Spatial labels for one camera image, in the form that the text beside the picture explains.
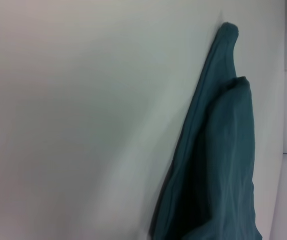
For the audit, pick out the blue short-sleeved shirt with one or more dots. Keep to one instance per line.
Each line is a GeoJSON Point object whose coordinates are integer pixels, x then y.
{"type": "Point", "coordinates": [216, 162]}

